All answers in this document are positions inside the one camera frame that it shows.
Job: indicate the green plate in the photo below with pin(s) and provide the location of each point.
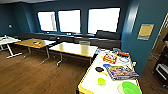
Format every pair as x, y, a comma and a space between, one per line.
131, 88

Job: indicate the long light wooden table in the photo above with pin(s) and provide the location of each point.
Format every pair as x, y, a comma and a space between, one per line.
73, 49

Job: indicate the dark back cushion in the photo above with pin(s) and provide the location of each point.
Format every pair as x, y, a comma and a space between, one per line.
108, 34

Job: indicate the red and yellow box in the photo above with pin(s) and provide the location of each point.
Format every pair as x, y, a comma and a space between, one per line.
110, 59

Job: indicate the small blue disc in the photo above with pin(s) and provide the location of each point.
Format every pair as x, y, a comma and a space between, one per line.
106, 65

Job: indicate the bright office window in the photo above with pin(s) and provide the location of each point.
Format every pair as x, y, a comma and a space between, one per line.
46, 21
104, 20
69, 21

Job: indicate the white table with items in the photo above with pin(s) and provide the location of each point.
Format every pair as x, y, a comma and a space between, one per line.
91, 85

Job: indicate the red and black item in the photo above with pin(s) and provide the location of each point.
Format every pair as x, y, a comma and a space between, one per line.
123, 54

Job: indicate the colourful board game box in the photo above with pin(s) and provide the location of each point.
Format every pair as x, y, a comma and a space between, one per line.
120, 71

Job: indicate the small wooden side table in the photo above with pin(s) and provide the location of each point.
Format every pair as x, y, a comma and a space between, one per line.
28, 43

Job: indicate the black wheeled cart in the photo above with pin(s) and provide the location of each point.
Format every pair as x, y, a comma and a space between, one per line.
161, 71

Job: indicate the yellow wall sign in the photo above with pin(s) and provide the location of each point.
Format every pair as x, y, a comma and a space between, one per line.
145, 32

